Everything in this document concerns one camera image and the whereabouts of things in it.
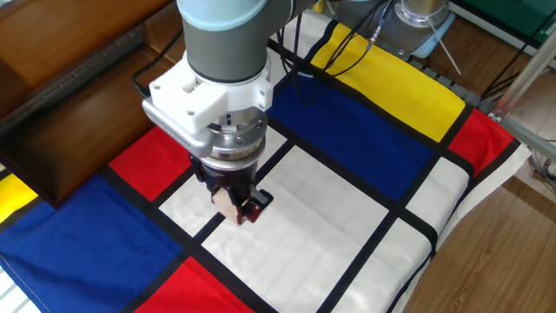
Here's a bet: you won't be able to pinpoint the aluminium frame bar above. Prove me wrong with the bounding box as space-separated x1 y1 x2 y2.
499 117 556 162

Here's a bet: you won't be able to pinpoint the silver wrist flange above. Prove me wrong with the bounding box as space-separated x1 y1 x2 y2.
200 108 268 171

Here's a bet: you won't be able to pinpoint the green mat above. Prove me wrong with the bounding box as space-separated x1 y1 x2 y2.
449 0 556 47

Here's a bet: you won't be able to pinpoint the light wooden cube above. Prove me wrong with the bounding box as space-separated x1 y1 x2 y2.
211 186 241 219

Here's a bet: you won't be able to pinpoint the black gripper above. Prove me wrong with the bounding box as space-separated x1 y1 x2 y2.
189 154 275 226

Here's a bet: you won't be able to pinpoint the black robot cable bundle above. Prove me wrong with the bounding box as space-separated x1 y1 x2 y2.
131 0 392 105

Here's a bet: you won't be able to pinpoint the white striped mat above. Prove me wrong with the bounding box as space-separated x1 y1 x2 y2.
0 264 43 313

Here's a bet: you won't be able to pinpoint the grey ribbed strip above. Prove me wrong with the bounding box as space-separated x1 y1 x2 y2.
407 58 496 115

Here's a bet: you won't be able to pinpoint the Mondrian pattern tablecloth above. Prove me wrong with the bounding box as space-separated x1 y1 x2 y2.
0 8 533 313

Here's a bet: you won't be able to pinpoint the brown wooden shelf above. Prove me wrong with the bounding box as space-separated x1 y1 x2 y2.
0 0 205 210

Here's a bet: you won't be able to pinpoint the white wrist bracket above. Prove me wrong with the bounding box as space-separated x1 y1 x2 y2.
149 51 275 134

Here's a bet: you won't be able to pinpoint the silver ribbed wrist module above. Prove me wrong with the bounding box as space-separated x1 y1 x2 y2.
142 97 216 158

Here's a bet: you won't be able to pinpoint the black floor cables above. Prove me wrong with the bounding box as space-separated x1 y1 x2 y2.
480 17 556 101

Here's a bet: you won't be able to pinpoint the aluminium frame post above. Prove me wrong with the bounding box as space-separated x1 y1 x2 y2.
490 37 556 123

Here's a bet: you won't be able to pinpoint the grey cable bunch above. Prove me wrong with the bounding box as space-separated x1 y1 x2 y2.
527 138 556 195

